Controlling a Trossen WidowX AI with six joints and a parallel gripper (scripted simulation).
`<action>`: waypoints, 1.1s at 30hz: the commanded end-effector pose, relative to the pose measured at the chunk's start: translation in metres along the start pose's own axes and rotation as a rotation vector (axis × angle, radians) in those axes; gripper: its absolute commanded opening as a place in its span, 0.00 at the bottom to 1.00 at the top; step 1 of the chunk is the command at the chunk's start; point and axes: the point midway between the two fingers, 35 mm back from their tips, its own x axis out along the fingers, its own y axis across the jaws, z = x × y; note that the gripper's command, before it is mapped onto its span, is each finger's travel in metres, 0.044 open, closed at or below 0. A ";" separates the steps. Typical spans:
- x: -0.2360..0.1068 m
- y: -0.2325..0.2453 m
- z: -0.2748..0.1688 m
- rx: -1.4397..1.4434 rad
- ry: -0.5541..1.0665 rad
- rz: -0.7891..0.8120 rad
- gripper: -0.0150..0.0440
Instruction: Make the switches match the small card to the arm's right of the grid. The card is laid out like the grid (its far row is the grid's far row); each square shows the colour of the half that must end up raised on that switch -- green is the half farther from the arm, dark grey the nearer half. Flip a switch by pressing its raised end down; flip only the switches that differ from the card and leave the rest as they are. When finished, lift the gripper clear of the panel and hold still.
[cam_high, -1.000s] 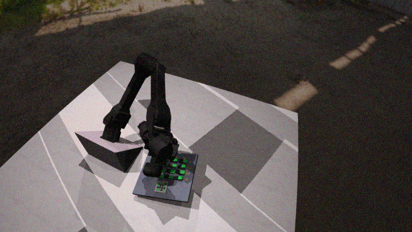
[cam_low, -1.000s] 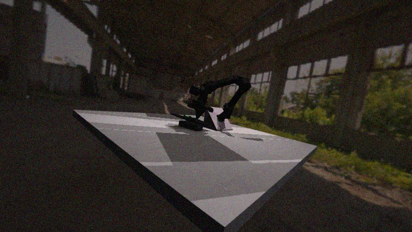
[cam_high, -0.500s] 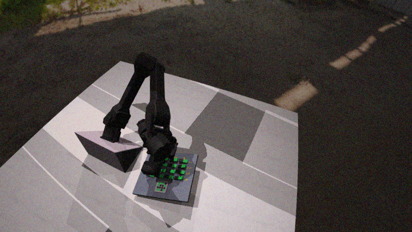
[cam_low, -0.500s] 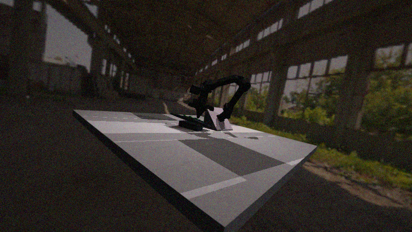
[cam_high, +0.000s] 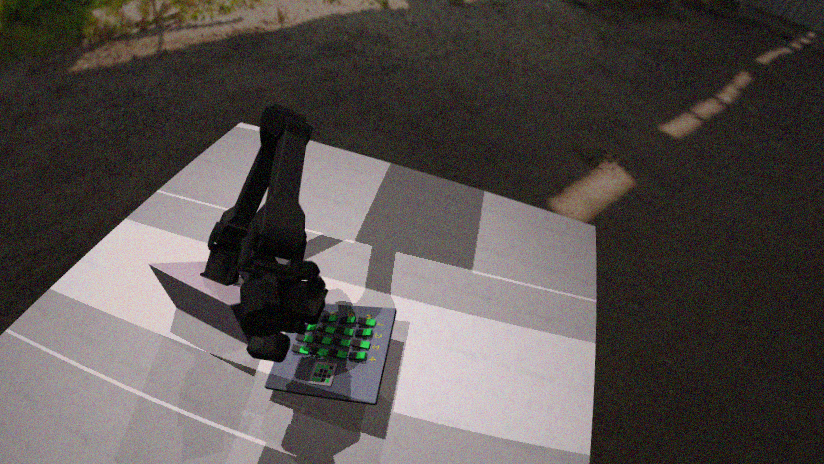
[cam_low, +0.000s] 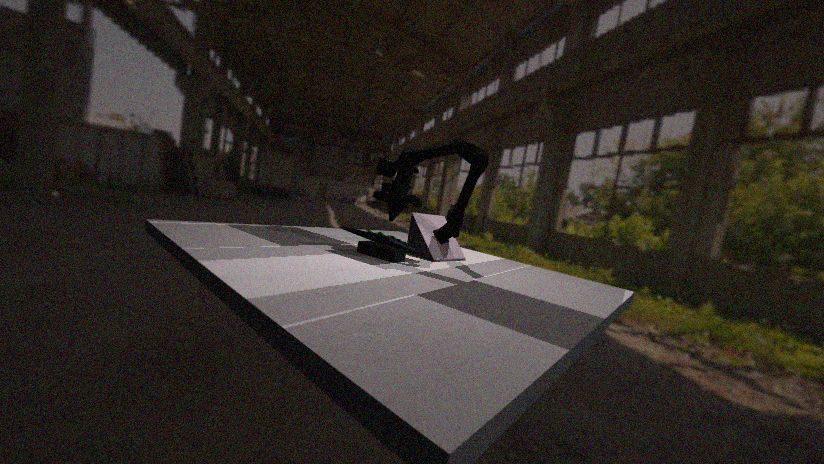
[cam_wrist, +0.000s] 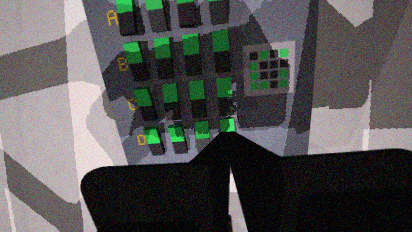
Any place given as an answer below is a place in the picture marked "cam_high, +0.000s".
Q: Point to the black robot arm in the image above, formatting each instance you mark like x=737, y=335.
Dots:
x=248, y=242

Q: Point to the grey switch panel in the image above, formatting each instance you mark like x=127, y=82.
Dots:
x=342, y=357

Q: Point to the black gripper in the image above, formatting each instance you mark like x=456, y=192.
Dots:
x=275, y=347

